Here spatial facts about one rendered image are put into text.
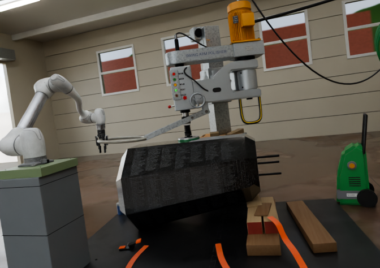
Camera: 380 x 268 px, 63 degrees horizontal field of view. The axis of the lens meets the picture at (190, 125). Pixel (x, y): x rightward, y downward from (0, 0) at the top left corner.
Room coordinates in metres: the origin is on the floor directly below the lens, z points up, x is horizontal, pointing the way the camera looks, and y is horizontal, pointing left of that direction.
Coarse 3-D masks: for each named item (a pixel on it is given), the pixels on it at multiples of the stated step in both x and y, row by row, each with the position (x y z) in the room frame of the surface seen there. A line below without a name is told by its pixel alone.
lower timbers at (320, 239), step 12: (288, 204) 2.97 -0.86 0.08; (300, 204) 2.93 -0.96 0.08; (300, 216) 2.64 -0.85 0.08; (312, 216) 2.61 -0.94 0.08; (264, 228) 2.45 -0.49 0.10; (300, 228) 2.48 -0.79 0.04; (312, 228) 2.36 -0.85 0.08; (324, 228) 2.34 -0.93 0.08; (252, 240) 2.26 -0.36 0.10; (264, 240) 2.24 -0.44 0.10; (276, 240) 2.21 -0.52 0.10; (312, 240) 2.17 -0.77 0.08; (324, 240) 2.14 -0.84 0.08; (252, 252) 2.19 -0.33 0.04; (264, 252) 2.17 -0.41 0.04; (276, 252) 2.15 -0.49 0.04; (324, 252) 2.11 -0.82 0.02
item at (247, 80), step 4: (240, 72) 3.06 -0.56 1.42; (244, 72) 3.05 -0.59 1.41; (248, 72) 3.04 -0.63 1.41; (252, 72) 3.05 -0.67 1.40; (240, 76) 3.07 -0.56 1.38; (244, 76) 3.05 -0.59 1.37; (248, 76) 3.04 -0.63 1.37; (252, 76) 3.05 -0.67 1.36; (256, 76) 3.09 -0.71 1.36; (240, 80) 3.08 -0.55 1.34; (244, 80) 3.05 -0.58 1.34; (248, 80) 3.04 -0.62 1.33; (252, 80) 3.04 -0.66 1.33; (256, 80) 3.08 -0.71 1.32; (240, 84) 3.09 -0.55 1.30; (244, 84) 3.05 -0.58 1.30; (248, 84) 3.04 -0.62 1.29; (252, 84) 3.04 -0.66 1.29; (256, 84) 3.07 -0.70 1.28; (240, 88) 3.09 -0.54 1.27; (244, 88) 3.06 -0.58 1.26; (248, 88) 3.05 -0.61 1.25; (252, 88) 3.05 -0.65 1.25; (256, 88) 3.09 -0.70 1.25
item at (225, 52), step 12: (204, 48) 3.00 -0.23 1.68; (216, 48) 3.01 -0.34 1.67; (228, 48) 3.01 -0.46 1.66; (240, 48) 3.01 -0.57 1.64; (252, 48) 3.01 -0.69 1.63; (264, 48) 3.02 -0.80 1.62; (168, 60) 3.02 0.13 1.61; (180, 60) 2.98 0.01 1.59; (192, 60) 2.99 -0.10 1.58; (204, 60) 3.03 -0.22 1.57; (216, 60) 3.13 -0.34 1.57
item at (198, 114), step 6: (192, 114) 3.15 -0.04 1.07; (198, 114) 3.04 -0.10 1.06; (204, 114) 3.04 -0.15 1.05; (180, 120) 3.03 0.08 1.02; (186, 120) 3.03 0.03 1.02; (168, 126) 3.02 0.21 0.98; (174, 126) 3.02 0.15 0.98; (156, 132) 3.01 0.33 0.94; (162, 132) 3.01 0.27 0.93; (150, 138) 3.01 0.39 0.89
